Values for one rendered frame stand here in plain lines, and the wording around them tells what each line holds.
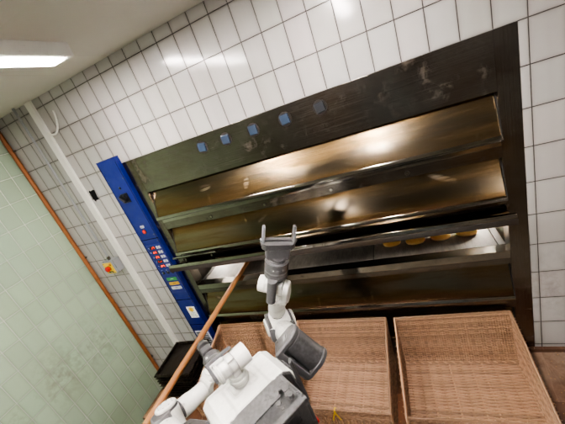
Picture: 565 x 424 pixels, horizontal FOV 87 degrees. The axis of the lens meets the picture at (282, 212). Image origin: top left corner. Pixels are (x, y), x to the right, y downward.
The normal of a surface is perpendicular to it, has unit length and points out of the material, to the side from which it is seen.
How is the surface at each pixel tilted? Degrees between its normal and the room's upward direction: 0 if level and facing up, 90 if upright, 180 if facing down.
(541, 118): 90
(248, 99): 90
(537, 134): 90
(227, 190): 70
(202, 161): 90
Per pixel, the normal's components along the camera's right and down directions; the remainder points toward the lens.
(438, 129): -0.38, 0.11
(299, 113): -0.28, 0.44
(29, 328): 0.90, -0.18
